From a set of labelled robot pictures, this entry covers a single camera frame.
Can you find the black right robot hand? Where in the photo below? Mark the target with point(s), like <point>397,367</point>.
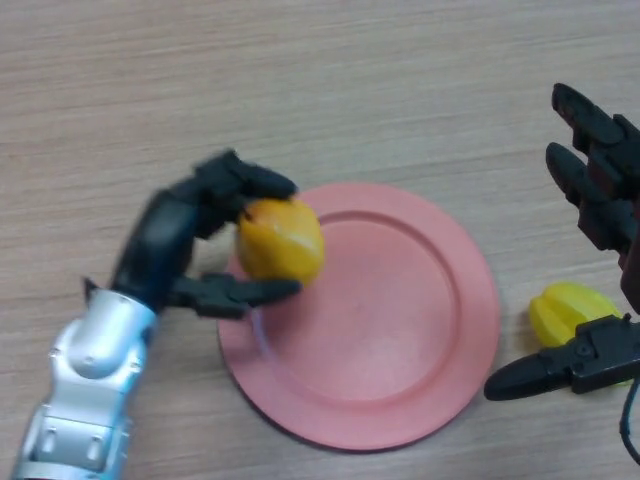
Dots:
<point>605,175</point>

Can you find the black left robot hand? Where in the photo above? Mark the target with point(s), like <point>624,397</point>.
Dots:
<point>155,240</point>

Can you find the yellow pear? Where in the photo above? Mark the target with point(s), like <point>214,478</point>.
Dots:
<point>280,245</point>

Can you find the pink round plate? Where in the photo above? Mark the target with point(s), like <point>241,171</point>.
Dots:
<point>380,320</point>

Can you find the yellow starfruit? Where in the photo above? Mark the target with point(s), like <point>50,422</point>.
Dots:
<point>560,315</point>

